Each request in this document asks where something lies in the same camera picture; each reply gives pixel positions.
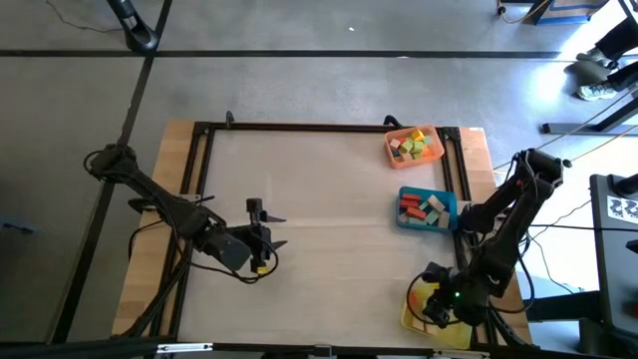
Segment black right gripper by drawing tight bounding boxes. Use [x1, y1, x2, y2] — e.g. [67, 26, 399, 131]
[421, 261, 492, 330]

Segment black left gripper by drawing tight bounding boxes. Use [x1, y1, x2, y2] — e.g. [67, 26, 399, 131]
[229, 197, 289, 274]

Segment yellow plastic bin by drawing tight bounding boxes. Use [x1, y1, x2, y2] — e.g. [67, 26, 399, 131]
[399, 278, 478, 351]

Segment teal plastic bin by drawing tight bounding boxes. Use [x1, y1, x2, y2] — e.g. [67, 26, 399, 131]
[396, 185, 460, 235]

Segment black equipment cart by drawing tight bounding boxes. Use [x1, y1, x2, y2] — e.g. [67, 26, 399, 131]
[590, 173, 638, 345]

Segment black-and-white marker sticker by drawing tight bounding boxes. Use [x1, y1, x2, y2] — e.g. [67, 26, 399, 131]
[606, 194, 638, 224]

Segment black stand legs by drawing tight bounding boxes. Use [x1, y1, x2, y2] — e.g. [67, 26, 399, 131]
[541, 82, 638, 137]

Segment black stand base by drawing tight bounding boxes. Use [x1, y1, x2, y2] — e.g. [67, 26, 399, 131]
[106, 0, 160, 55]

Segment person's shoe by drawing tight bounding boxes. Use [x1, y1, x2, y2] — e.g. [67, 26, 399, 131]
[575, 47, 619, 70]
[576, 82, 619, 103]

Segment grey floor object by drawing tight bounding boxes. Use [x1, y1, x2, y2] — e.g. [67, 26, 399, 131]
[0, 213, 39, 235]

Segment blue box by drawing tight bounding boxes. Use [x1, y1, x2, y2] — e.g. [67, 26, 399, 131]
[528, 0, 612, 27]

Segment person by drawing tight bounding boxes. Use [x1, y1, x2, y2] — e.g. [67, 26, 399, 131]
[575, 14, 638, 103]

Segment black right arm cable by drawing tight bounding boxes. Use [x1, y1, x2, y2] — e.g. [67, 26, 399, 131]
[405, 271, 450, 326]

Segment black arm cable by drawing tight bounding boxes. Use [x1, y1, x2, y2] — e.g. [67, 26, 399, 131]
[186, 238, 280, 285]
[405, 271, 450, 326]

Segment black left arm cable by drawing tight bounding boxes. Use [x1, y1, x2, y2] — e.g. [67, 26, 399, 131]
[186, 238, 280, 285]

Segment black table frame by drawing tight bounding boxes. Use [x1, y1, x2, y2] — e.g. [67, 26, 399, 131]
[168, 121, 499, 350]

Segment silver bracket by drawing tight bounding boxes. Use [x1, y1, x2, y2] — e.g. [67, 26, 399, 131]
[157, 341, 214, 355]

